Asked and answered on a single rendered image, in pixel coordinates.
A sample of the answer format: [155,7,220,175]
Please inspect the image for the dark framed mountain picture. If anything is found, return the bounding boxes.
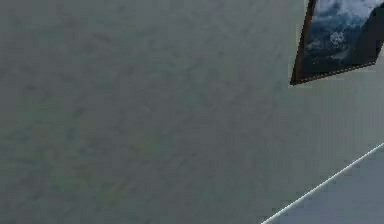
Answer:
[289,0,384,86]

